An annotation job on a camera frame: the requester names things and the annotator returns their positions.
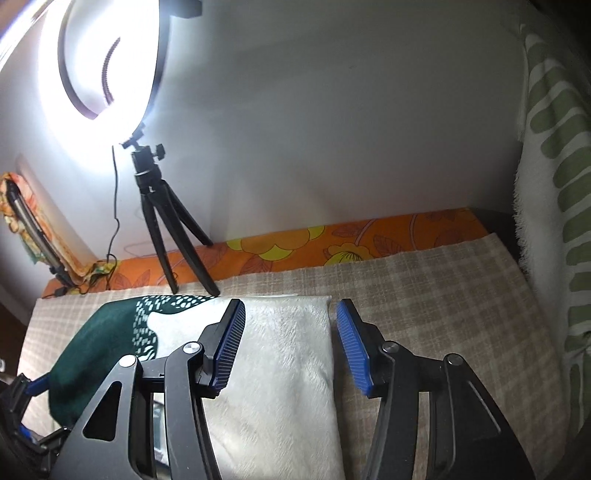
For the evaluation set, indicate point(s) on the beige checked blanket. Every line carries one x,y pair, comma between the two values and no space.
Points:
438,295

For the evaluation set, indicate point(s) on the orange floral bedsheet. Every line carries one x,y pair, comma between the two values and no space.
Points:
295,249

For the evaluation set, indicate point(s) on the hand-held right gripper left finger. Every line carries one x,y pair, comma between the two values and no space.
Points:
231,342

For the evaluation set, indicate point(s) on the dark green patterned garment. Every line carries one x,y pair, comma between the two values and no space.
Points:
92,341

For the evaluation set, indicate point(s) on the colourful floral cloth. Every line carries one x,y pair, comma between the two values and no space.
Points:
51,221

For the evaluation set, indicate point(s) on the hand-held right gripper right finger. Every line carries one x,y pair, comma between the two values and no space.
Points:
351,346

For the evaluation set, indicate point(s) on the white green striped towel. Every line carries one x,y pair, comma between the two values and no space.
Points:
545,152

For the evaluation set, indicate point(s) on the folded silver black stand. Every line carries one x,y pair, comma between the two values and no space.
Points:
27,230

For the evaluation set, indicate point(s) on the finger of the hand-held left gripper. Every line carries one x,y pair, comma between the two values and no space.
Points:
46,436
39,384

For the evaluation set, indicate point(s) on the cream satin garment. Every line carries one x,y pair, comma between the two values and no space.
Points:
286,369

